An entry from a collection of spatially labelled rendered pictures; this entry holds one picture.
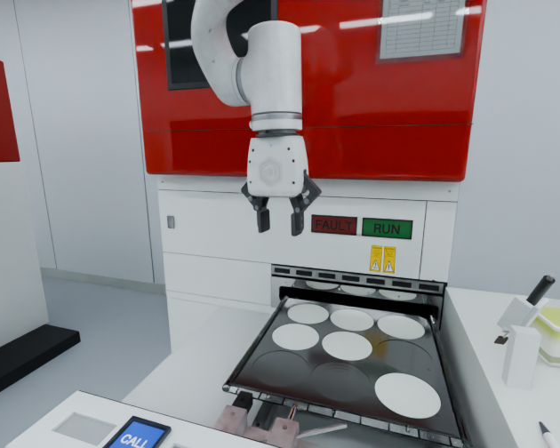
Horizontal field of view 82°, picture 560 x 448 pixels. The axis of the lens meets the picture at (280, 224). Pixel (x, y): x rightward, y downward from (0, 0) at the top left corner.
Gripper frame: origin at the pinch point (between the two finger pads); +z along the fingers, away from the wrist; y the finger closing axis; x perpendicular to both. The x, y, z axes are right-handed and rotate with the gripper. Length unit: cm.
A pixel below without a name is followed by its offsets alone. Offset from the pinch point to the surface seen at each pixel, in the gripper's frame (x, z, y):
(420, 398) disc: -0.1, 26.6, 24.6
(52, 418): -33.1, 19.2, -15.0
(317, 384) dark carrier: -4.8, 26.2, 9.0
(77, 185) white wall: 126, 10, -283
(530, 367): 0.1, 16.9, 37.7
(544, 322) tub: 9.7, 14.4, 40.7
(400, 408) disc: -3.7, 26.5, 22.2
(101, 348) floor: 62, 111, -172
